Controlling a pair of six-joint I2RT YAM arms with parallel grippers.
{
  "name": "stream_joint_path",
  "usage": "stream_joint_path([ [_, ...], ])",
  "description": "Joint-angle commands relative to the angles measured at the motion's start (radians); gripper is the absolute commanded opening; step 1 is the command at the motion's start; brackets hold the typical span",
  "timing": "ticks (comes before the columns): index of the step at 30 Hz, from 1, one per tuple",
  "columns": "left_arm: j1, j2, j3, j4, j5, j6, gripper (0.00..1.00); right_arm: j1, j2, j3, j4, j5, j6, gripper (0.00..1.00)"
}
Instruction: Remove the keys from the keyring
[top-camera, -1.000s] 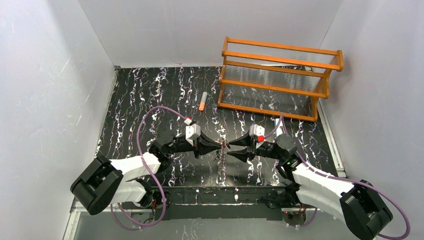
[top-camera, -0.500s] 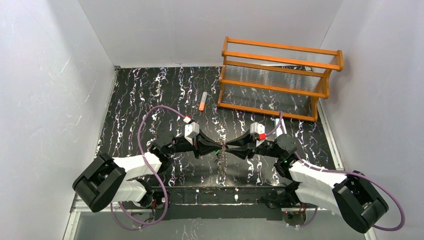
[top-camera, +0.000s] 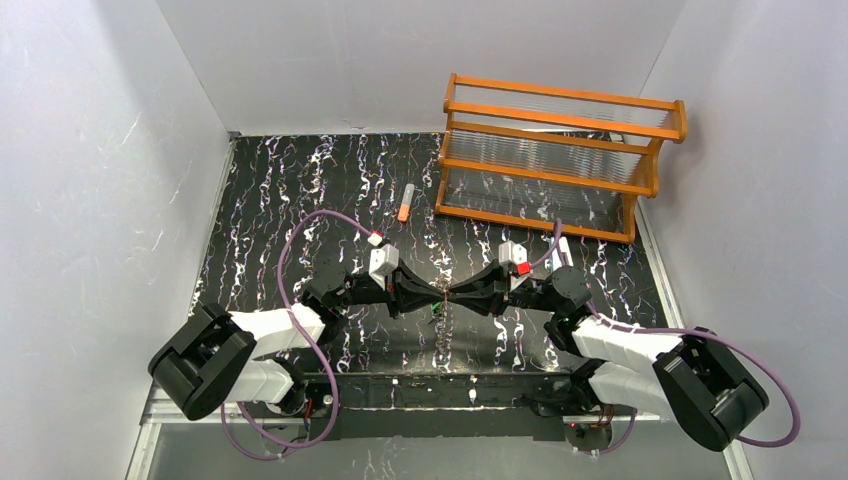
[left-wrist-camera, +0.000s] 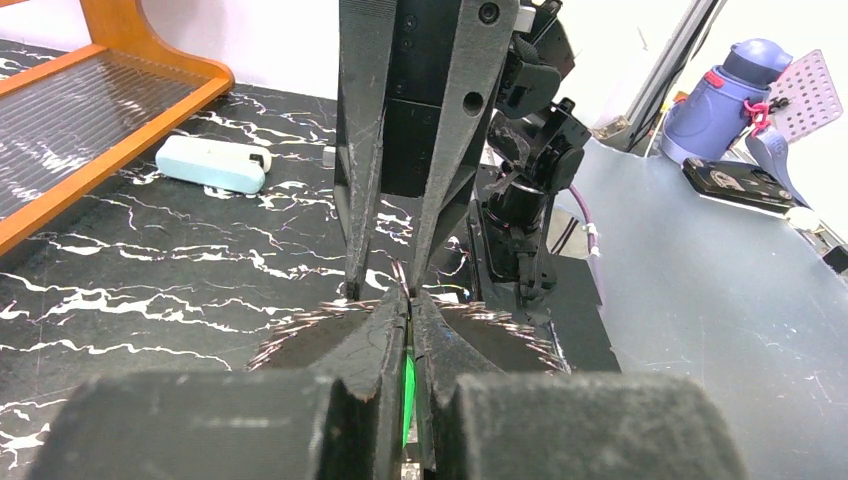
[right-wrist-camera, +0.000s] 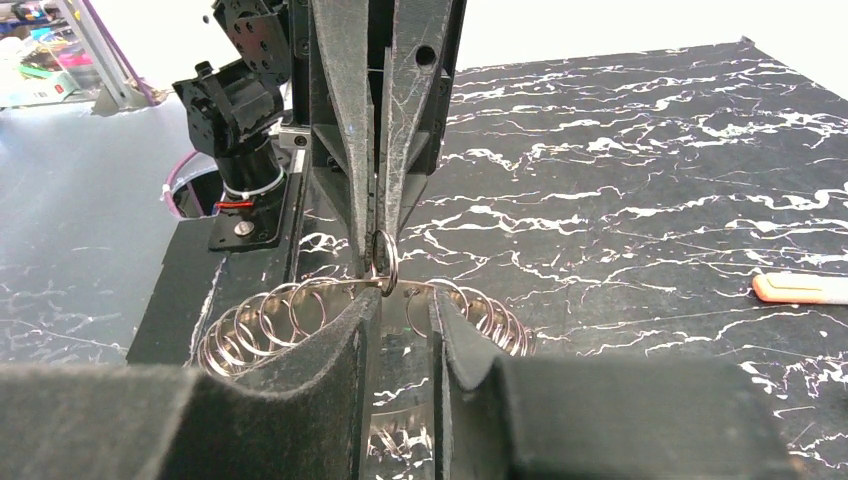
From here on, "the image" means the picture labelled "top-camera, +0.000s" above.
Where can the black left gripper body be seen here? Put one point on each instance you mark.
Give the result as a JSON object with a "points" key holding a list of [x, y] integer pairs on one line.
{"points": [[394, 291]]}

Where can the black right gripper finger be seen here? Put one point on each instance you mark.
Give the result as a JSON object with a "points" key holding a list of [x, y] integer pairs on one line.
{"points": [[493, 277], [486, 304]]}

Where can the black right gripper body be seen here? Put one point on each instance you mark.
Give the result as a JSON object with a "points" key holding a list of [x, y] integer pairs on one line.
{"points": [[499, 291]]}

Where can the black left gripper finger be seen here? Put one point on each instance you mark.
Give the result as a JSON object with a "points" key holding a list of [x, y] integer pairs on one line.
{"points": [[410, 301], [406, 280]]}

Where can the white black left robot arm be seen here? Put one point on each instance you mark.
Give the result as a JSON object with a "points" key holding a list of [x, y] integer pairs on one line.
{"points": [[219, 356]]}

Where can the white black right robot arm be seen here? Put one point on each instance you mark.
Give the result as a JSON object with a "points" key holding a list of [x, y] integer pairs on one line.
{"points": [[685, 377]]}

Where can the grey orange marker pen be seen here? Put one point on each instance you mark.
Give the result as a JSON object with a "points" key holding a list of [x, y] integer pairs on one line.
{"points": [[406, 201]]}

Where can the orange wooden two-tier shelf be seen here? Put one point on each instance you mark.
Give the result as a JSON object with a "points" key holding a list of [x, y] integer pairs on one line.
{"points": [[529, 156]]}

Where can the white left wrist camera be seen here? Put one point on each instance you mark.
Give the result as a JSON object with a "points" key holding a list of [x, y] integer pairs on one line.
{"points": [[383, 262]]}

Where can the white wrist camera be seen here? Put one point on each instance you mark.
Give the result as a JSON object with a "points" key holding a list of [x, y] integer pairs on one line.
{"points": [[512, 257], [383, 262]]}

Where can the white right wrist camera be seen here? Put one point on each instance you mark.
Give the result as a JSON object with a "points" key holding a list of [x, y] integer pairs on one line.
{"points": [[512, 257]]}

